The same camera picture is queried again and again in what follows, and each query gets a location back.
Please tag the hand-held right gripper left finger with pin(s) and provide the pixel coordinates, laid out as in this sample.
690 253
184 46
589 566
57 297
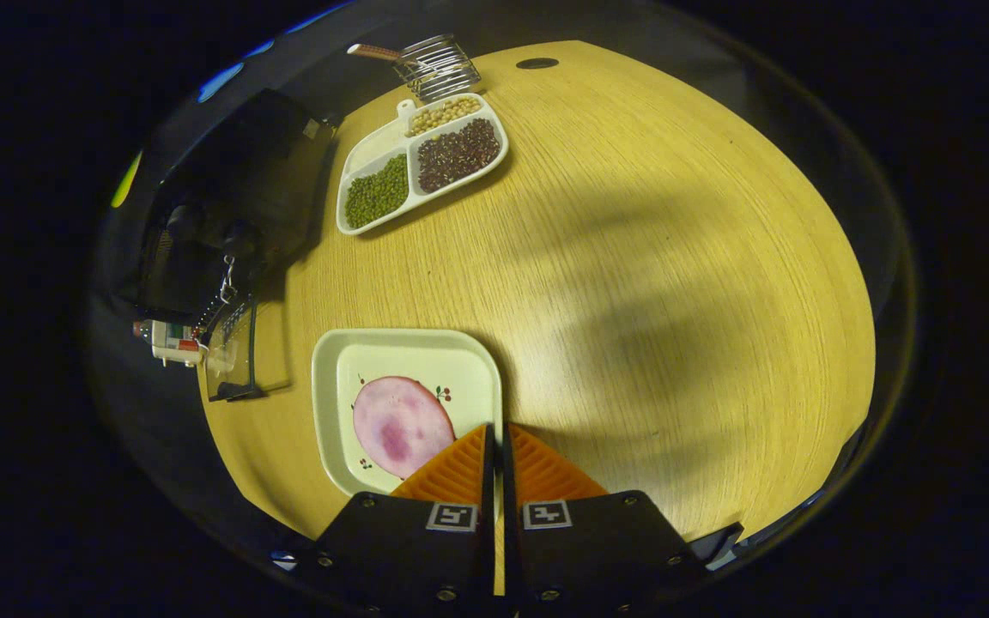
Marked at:
409 549

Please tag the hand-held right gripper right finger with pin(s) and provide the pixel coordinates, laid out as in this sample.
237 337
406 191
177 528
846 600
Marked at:
589 549

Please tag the pink ham slice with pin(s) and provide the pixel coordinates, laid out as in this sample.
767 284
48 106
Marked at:
396 429

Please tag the white square plate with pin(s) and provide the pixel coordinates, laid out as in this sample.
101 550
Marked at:
460 369

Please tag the black electric oven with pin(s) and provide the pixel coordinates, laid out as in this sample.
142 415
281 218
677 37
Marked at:
245 163

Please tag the clear plastic water bottle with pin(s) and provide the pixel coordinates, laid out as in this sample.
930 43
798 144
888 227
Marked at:
172 339

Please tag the pile of green mung beans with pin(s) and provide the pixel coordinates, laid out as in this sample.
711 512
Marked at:
379 190

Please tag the pile of red beans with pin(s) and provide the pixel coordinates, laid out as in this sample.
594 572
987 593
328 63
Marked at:
460 154

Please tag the white divided dish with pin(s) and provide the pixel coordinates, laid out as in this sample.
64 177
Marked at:
379 146

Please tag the pile of soybeans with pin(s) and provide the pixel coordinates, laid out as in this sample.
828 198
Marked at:
443 114

